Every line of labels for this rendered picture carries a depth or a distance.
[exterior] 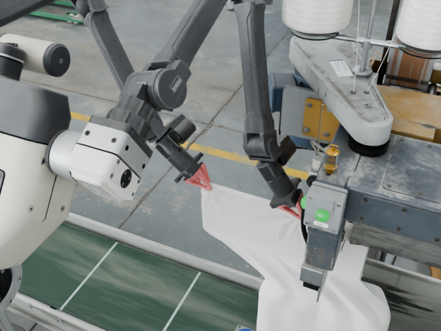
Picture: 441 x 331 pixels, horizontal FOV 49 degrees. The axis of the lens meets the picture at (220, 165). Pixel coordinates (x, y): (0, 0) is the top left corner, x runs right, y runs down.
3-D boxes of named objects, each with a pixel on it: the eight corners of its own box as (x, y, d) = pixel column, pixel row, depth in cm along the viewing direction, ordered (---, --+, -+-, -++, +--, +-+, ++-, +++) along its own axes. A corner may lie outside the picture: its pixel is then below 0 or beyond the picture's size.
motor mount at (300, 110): (278, 135, 145) (281, 87, 135) (285, 124, 150) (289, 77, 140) (373, 157, 135) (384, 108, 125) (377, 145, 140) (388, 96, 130)
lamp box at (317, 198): (302, 224, 103) (306, 193, 97) (308, 211, 106) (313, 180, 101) (337, 234, 100) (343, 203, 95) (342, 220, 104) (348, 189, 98)
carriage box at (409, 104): (328, 199, 141) (343, 108, 121) (354, 139, 165) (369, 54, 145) (416, 224, 132) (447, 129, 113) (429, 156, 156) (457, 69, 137)
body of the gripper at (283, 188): (302, 181, 131) (290, 160, 128) (293, 205, 123) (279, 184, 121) (283, 187, 134) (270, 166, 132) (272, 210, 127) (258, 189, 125)
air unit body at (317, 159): (303, 206, 133) (308, 162, 123) (308, 196, 136) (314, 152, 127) (319, 211, 131) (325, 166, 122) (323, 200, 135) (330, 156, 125)
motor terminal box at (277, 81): (269, 120, 145) (271, 86, 137) (266, 103, 153) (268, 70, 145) (296, 120, 145) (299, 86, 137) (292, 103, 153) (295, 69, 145)
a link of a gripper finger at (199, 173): (224, 175, 141) (202, 153, 140) (214, 190, 136) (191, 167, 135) (212, 184, 146) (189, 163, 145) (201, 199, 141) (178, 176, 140)
